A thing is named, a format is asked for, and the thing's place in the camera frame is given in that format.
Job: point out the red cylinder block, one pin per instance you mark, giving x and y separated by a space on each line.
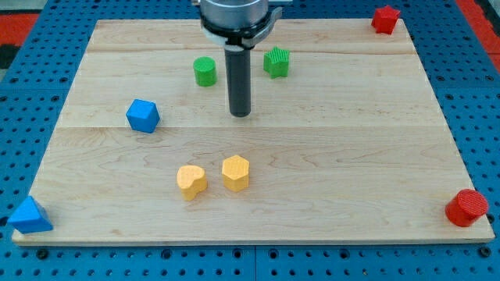
466 208

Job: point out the light wooden board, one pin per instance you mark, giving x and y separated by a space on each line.
350 148

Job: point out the green star block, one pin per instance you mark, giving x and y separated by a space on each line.
276 62

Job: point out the blue cube block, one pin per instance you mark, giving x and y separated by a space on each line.
143 116

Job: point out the red star block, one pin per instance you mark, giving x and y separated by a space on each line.
384 19

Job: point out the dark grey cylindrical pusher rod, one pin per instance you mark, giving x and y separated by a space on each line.
238 72

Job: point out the green cylinder block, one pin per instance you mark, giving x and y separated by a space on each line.
205 71

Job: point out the yellow hexagon block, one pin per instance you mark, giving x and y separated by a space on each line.
235 172

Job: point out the yellow heart block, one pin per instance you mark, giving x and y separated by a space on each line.
191 180

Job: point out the blue triangle block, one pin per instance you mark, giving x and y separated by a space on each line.
30 217

